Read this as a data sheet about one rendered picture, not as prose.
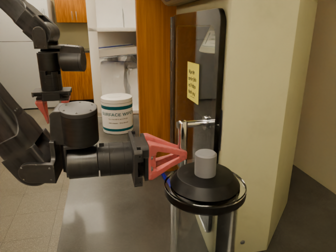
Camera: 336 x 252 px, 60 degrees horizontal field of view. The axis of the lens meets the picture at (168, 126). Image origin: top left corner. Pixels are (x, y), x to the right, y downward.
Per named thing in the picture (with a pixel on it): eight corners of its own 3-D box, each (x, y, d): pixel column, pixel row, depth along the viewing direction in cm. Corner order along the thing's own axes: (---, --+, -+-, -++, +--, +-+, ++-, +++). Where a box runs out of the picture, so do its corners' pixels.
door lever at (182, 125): (206, 167, 54) (201, 161, 56) (208, 118, 51) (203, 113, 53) (178, 170, 52) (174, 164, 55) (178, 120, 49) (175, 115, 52)
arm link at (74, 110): (38, 154, 54) (19, 183, 46) (28, 95, 49) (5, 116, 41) (104, 155, 54) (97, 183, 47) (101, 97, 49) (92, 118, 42)
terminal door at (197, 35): (174, 164, 83) (175, 15, 70) (212, 235, 55) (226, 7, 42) (171, 165, 83) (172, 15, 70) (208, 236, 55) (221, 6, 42)
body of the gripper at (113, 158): (137, 129, 55) (97, 131, 53) (145, 150, 46) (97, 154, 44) (138, 161, 57) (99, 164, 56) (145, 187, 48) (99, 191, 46)
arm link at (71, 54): (44, 25, 82) (30, 26, 74) (85, 25, 82) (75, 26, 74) (50, 68, 86) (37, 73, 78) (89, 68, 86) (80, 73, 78)
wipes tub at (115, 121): (131, 124, 134) (130, 92, 129) (135, 133, 122) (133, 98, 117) (102, 126, 131) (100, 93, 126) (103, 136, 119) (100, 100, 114)
